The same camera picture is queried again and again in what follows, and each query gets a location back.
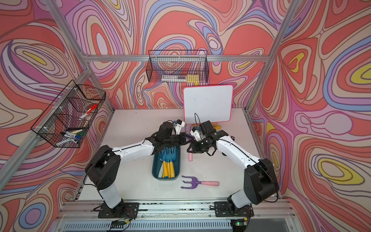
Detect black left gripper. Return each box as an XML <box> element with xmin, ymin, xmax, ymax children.
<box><xmin>162</xmin><ymin>132</ymin><xmax>194</xmax><ymax>146</ymax></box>

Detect teal rake yellow handle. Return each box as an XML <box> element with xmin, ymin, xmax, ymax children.
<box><xmin>162</xmin><ymin>161</ymin><xmax>166</xmax><ymax>178</ymax></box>
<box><xmin>164</xmin><ymin>149</ymin><xmax>171</xmax><ymax>178</ymax></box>
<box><xmin>168</xmin><ymin>147</ymin><xmax>177</xmax><ymax>178</ymax></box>

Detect light blue rake white handle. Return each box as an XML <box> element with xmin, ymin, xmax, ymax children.
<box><xmin>157</xmin><ymin>163</ymin><xmax>164</xmax><ymax>178</ymax></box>

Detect purple rake pink handle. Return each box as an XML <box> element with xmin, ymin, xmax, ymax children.
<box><xmin>181</xmin><ymin>176</ymin><xmax>219</xmax><ymax>189</ymax></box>

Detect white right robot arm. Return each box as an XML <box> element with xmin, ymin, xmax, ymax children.
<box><xmin>187</xmin><ymin>121</ymin><xmax>279</xmax><ymax>210</ymax></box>

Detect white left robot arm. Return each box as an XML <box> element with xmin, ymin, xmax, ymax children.
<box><xmin>85</xmin><ymin>119</ymin><xmax>189</xmax><ymax>210</ymax></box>

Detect dark teal storage box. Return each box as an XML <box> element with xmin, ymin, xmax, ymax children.
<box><xmin>152</xmin><ymin>147</ymin><xmax>181</xmax><ymax>180</ymax></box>

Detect pink framed whiteboard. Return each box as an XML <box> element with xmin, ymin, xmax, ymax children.
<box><xmin>183</xmin><ymin>85</ymin><xmax>233</xmax><ymax>124</ymax></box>

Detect yellow eraser in basket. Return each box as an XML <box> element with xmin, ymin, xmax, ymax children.
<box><xmin>186</xmin><ymin>74</ymin><xmax>200</xmax><ymax>83</ymax></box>

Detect red marker pen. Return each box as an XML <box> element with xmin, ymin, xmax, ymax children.
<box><xmin>79</xmin><ymin>104</ymin><xmax>98</xmax><ymax>120</ymax></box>

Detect blue marker pen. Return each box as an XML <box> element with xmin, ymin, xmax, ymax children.
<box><xmin>60</xmin><ymin>131</ymin><xmax>82</xmax><ymax>140</ymax></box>

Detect green circuit board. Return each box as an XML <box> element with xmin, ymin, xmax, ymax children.
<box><xmin>110</xmin><ymin>220</ymin><xmax>130</xmax><ymax>229</ymax></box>

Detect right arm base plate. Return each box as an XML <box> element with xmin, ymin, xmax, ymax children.
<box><xmin>209</xmin><ymin>201</ymin><xmax>254</xmax><ymax>218</ymax></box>

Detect black wire basket back wall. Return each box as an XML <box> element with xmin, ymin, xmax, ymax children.
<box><xmin>146</xmin><ymin>49</ymin><xmax>209</xmax><ymax>85</ymax></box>

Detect black wire basket wall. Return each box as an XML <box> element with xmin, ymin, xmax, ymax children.
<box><xmin>31</xmin><ymin>80</ymin><xmax>106</xmax><ymax>148</ymax></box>
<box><xmin>146</xmin><ymin>49</ymin><xmax>209</xmax><ymax>85</ymax></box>

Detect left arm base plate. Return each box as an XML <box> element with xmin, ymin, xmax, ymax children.
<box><xmin>98</xmin><ymin>202</ymin><xmax>139</xmax><ymax>219</ymax></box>

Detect black wire basket left wall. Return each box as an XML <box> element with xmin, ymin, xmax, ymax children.
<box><xmin>31</xmin><ymin>80</ymin><xmax>106</xmax><ymax>148</ymax></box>

